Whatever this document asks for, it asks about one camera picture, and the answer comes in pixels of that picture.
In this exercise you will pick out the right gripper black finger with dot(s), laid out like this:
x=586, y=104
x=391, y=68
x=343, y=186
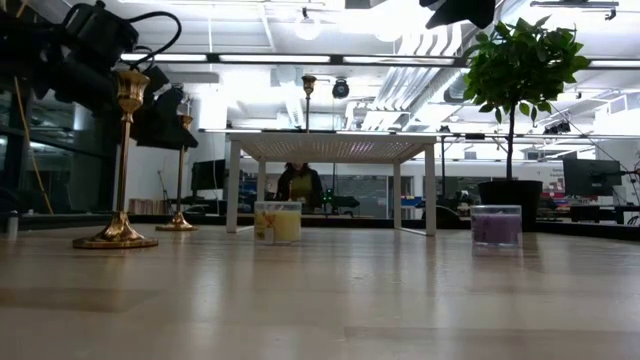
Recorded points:
x=460, y=11

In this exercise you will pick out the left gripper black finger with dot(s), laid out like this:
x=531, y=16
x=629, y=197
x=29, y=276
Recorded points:
x=165, y=125
x=155, y=80

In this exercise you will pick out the yellow candle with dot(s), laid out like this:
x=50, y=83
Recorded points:
x=277, y=225

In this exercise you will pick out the purple candle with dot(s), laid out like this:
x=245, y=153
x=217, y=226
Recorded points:
x=496, y=227

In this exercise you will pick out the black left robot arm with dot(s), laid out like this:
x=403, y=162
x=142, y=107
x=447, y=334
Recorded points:
x=30, y=50

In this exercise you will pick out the black computer monitor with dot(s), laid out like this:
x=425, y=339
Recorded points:
x=207, y=175
x=587, y=177

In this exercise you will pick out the green leafy small tree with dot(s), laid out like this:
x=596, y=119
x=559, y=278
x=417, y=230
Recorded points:
x=520, y=65

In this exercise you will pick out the wooden slat stack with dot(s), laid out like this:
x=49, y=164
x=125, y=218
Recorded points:
x=147, y=206

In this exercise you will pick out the thin orange pole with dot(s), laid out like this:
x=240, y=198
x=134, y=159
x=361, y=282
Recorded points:
x=37, y=165

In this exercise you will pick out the black hanging round device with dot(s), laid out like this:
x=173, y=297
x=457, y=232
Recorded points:
x=340, y=89

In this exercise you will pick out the person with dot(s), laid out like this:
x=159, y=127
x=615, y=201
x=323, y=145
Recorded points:
x=300, y=187

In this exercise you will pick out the small grey cylinder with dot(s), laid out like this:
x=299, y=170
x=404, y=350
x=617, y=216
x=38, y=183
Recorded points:
x=12, y=225

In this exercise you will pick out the white perforated metal shelf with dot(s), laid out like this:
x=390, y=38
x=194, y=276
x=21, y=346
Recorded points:
x=330, y=147

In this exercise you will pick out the black round plant pot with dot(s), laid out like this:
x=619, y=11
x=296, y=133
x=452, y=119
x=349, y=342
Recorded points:
x=510, y=200

